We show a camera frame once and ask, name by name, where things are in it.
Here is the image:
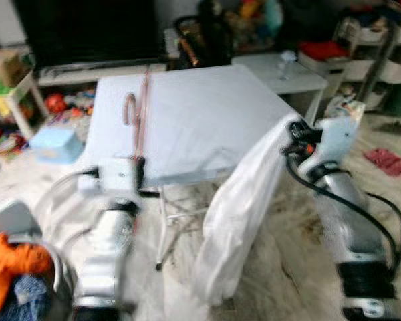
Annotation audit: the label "blue plaid garment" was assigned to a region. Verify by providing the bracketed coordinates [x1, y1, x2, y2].
[0, 274, 51, 321]

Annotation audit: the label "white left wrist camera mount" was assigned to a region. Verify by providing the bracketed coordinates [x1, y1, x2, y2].
[77, 157, 140, 198]

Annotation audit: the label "white television stand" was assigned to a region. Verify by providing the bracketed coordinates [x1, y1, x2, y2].
[37, 60, 168, 88]

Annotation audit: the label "white garment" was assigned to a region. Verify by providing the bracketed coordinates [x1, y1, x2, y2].
[194, 112, 301, 305]

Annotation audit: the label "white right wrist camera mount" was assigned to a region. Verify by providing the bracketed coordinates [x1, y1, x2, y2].
[317, 117, 358, 168]

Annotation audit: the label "cardboard box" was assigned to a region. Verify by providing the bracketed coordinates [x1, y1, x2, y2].
[0, 50, 29, 86]

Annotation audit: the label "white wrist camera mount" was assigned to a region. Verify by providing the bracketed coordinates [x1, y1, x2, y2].
[77, 157, 140, 198]
[317, 117, 358, 168]

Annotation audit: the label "pink floor cloth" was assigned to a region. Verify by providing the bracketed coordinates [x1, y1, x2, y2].
[363, 147, 401, 177]

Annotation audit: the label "small white kids table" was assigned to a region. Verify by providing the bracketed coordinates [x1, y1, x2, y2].
[0, 70, 51, 138]

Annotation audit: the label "light blue kids chair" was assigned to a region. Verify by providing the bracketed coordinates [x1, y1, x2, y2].
[0, 201, 37, 243]

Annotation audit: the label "low white table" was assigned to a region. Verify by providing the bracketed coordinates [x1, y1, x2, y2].
[233, 52, 328, 124]

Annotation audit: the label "colourful printed plastic bag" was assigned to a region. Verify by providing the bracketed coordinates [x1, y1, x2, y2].
[331, 97, 365, 131]

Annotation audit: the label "orange printed shirt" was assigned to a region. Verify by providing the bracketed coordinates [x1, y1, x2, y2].
[0, 233, 54, 315]

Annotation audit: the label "orange ball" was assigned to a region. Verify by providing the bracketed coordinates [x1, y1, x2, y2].
[45, 94, 68, 114]

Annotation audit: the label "clear plastic bottle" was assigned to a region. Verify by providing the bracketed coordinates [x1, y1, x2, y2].
[279, 50, 298, 81]

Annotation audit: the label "metal basin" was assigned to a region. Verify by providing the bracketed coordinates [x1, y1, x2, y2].
[0, 234, 74, 321]

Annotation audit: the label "pink plastic hanger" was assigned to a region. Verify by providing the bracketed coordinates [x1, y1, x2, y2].
[122, 67, 154, 165]

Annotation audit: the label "colourful soft toy pile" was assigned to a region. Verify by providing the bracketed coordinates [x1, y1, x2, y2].
[227, 0, 285, 51]

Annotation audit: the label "black chair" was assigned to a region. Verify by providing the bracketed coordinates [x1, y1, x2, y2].
[174, 3, 235, 68]

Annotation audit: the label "flat screen television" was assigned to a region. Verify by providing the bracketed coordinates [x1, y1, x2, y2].
[13, 0, 164, 68]

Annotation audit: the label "grey rack white baskets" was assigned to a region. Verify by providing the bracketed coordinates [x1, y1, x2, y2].
[297, 7, 401, 111]

